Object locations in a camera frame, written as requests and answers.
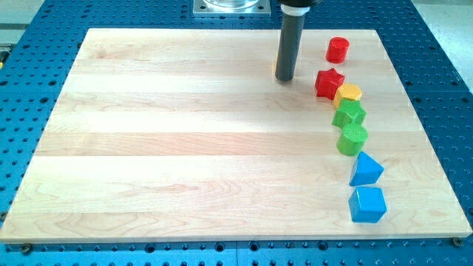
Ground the green cylinder block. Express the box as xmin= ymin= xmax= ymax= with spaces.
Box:
xmin=336 ymin=123 xmax=368 ymax=156

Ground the yellow hexagon block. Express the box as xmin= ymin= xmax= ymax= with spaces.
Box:
xmin=333 ymin=83 xmax=363 ymax=108

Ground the red star block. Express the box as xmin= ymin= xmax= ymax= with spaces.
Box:
xmin=314 ymin=68 xmax=345 ymax=100

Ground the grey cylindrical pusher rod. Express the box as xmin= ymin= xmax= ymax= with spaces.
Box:
xmin=275 ymin=4 xmax=310 ymax=82

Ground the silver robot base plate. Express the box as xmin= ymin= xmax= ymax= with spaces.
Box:
xmin=193 ymin=0 xmax=271 ymax=17

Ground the blue triangle block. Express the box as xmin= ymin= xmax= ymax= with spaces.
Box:
xmin=349 ymin=151 xmax=384 ymax=186

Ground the green star block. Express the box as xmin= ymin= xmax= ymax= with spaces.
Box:
xmin=332 ymin=98 xmax=367 ymax=128

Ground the blue cube block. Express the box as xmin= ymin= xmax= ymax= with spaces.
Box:
xmin=348 ymin=187 xmax=387 ymax=223

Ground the red cylinder block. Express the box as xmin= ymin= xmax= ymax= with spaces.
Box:
xmin=326 ymin=37 xmax=350 ymax=64

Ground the light wooden board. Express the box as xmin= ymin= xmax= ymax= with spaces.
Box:
xmin=1 ymin=28 xmax=472 ymax=244

